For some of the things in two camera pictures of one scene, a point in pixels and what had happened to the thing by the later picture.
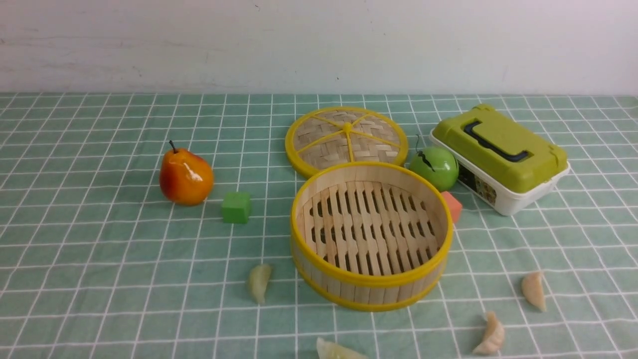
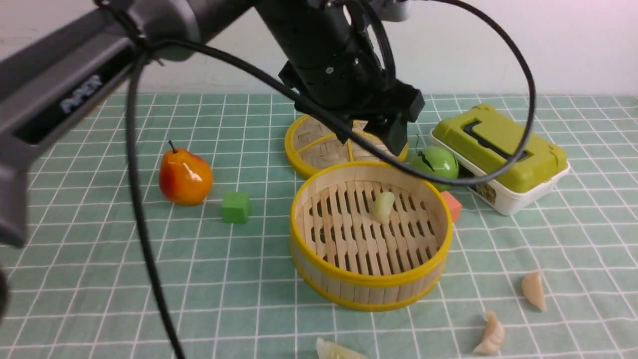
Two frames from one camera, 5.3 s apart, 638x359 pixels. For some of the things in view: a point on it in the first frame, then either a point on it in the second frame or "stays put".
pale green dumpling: x=259 y=277 -> x=382 y=208
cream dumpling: x=494 y=338 stays put
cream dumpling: x=533 y=289 stays put
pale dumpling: x=326 y=350 stays put
